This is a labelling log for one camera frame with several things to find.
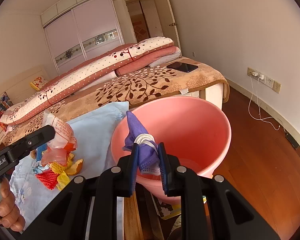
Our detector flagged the blue foam fruit net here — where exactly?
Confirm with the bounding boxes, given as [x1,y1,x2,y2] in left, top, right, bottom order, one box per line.
[36,143,47,161]

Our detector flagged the red foam fruit net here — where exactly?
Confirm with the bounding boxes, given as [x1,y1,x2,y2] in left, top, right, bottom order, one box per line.
[36,170,59,190]

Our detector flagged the yellow foam fruit net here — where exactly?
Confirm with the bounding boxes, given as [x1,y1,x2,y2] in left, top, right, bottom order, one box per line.
[49,162,70,191]

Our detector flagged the clear red printed wrapper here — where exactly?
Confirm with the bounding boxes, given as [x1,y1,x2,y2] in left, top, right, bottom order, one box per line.
[41,111,77,166]

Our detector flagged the orange peel piece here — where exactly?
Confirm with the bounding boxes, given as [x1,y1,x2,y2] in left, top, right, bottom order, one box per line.
[64,153,84,176]

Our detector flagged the bedroom door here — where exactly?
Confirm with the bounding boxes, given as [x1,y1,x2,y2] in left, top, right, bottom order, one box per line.
[154,0,181,49]

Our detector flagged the person's left hand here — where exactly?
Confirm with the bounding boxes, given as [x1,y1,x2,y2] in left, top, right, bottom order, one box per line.
[0,178,25,232]

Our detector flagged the pink plastic bucket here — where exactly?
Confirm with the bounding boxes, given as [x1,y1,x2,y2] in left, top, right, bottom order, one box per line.
[110,95,233,205]

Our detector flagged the light blue floral cloth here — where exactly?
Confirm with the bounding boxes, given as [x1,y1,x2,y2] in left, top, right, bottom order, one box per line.
[10,101,129,227]

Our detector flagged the colourful cartoon pillow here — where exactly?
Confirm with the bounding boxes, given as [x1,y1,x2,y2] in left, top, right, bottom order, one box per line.
[0,92,13,131]

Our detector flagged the yellow patterned pillow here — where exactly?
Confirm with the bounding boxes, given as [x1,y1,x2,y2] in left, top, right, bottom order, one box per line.
[30,75,47,91]

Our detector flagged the brown leaf pattern blanket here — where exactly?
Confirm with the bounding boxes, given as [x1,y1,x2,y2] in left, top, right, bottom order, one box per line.
[1,56,231,147]

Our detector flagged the black smartphone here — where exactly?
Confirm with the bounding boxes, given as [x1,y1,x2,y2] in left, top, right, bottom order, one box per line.
[167,62,198,73]

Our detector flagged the folded red white quilt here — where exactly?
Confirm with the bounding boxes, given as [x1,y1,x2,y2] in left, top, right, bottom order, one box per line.
[0,36,181,125]

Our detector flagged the white sliding door wardrobe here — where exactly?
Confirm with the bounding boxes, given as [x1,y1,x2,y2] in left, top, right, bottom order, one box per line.
[41,0,124,74]

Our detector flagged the white charging cable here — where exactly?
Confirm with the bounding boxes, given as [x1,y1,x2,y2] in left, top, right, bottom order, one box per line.
[248,74,281,131]

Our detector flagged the wall socket strip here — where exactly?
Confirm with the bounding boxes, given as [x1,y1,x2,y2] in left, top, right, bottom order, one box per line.
[247,67,281,94]

